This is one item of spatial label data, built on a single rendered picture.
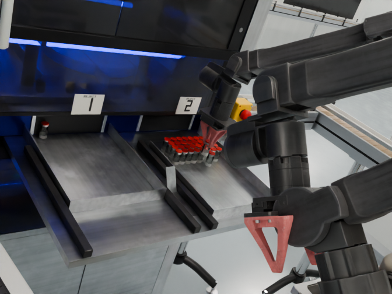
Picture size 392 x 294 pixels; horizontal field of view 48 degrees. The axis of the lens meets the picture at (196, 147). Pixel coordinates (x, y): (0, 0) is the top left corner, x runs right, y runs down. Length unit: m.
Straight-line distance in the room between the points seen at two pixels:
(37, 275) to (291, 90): 1.14
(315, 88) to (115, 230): 0.59
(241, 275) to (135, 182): 1.36
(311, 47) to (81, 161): 0.66
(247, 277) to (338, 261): 1.88
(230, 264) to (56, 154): 1.46
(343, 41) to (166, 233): 0.60
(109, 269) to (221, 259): 0.92
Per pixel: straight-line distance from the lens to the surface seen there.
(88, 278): 1.68
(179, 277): 2.27
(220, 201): 1.23
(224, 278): 2.37
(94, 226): 1.02
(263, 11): 1.43
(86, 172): 1.18
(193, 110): 1.41
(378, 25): 1.03
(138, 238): 1.01
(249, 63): 1.16
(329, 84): 0.60
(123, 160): 1.27
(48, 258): 1.52
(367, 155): 2.02
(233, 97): 1.20
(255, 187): 1.37
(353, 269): 0.57
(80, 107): 1.21
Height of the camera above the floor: 1.53
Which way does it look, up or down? 26 degrees down
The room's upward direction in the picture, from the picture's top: 20 degrees clockwise
